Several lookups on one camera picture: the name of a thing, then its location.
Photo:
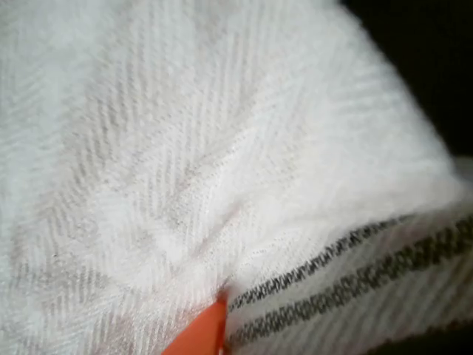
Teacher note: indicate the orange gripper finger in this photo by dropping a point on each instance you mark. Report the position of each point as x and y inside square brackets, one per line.
[207, 329]

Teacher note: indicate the grey striped cloth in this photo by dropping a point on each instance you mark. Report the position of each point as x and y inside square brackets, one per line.
[184, 148]

